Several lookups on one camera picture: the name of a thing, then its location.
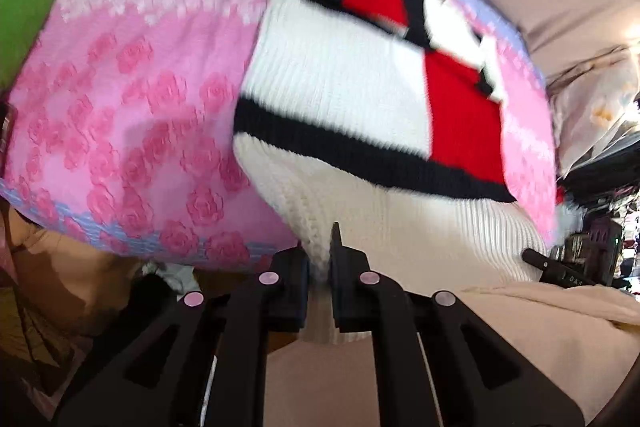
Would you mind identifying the beige fleece cloth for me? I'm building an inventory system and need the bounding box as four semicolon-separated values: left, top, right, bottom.
264;279;640;427

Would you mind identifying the green cloth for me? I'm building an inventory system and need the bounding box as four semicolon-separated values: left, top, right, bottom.
0;0;58;92

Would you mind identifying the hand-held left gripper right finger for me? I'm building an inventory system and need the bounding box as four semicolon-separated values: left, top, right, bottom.
329;222;587;427

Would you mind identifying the red white plush item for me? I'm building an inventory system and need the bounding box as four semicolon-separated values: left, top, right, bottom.
554;185;588;233

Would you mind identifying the white red black knitted sweater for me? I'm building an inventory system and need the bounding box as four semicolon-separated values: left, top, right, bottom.
232;0;551;347

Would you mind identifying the tan cloth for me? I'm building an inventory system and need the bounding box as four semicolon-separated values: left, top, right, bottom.
0;199;151;358

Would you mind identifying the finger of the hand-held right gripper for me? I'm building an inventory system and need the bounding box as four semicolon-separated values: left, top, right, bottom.
521;248;570;284

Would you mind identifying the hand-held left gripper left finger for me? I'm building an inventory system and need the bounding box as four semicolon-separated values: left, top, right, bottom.
55;246;311;427

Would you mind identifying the pink floral blanket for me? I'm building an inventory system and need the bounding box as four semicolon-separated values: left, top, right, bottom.
0;0;563;267

